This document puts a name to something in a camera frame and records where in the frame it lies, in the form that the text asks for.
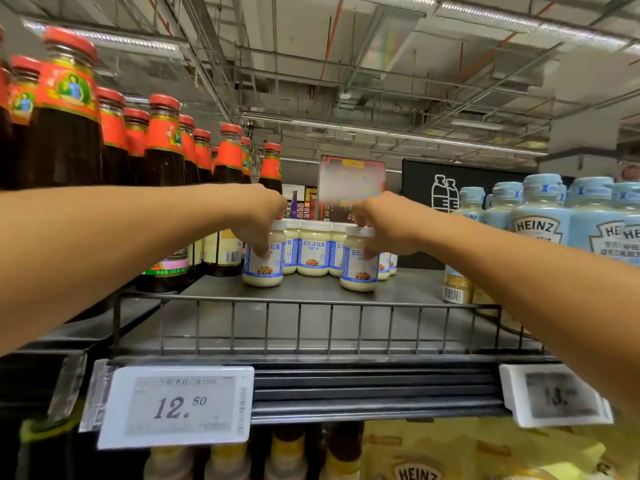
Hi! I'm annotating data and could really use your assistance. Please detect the person's right hand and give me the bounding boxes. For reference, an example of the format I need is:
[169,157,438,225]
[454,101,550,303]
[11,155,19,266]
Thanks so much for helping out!
[352,191,437,260]

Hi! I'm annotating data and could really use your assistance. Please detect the person's left hand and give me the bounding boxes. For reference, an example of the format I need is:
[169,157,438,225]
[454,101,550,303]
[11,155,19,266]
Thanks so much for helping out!
[223,184,289,259]

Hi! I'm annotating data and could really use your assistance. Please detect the blue label dressing jar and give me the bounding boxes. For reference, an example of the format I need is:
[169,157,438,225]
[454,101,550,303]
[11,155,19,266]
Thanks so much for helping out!
[340,225,380,293]
[242,220,287,288]

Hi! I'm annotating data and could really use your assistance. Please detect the person's left forearm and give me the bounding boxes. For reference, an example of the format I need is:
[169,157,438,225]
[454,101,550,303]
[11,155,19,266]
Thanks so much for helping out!
[0,184,241,356]

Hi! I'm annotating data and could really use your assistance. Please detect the person's right forearm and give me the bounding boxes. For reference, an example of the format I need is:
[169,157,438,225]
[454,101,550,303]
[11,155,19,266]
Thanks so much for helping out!
[419,210,640,420]

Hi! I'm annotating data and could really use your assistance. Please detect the colourful background product boxes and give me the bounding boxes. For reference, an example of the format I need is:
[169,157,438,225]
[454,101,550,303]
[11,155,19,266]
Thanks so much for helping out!
[282,184,319,221]

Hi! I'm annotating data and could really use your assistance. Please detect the row of white dressing jars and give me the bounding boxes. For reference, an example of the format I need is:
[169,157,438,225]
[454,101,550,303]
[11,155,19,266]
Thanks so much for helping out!
[282,219,399,282]

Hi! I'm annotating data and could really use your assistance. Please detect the red purple sign card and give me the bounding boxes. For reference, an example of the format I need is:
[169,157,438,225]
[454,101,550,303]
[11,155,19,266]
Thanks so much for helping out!
[317,155,387,224]

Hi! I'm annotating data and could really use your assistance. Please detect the black sign with bottle drawing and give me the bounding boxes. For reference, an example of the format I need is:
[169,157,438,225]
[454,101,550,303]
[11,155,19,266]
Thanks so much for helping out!
[401,159,532,271]

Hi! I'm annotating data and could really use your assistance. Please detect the long ceiling light strip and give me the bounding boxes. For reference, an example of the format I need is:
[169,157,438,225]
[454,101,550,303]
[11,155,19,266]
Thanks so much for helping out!
[350,0,640,56]
[242,112,549,158]
[22,17,192,61]

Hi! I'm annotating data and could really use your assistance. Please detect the grey metal shelf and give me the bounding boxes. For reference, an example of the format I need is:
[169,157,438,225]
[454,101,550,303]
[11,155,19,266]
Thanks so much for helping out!
[15,269,558,426]

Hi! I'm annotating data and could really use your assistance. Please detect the group of pale blue bottles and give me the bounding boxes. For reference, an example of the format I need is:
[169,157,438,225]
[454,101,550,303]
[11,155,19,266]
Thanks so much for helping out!
[442,173,640,336]

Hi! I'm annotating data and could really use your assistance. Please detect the white electronic price tag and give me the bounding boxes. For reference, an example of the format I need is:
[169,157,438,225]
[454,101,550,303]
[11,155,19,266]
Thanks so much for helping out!
[498,364,615,429]
[97,365,255,451]

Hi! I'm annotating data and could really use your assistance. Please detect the yellow cap sauce bottle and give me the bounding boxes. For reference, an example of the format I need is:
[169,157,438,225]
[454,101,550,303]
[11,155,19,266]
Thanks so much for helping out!
[144,446,195,480]
[320,423,363,480]
[264,426,307,480]
[204,442,252,480]

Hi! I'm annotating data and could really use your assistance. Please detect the row of dark sauce bottles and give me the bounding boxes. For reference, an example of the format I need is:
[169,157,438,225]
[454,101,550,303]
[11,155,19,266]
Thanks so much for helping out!
[0,26,284,295]

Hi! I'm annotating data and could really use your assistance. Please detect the pile of yellow packets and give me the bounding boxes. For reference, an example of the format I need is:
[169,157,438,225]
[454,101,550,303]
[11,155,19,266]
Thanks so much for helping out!
[360,416,640,480]

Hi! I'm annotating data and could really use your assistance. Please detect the clear plastic tag holder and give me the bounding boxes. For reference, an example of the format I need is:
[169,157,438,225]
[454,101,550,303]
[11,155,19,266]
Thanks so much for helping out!
[46,352,89,423]

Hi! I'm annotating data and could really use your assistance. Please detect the wire shelf fence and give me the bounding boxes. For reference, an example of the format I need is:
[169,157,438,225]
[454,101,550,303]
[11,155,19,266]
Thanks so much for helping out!
[112,292,547,358]

